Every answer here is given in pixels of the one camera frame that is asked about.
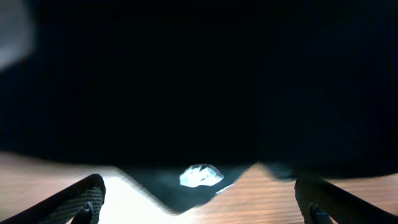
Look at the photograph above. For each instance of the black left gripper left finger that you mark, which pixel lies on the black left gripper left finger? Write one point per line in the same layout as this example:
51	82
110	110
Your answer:
78	203

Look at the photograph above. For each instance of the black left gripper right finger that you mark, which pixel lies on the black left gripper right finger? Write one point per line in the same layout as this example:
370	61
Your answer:
322	202

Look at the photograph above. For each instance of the black t-shirt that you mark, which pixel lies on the black t-shirt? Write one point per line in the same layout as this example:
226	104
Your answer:
154	87

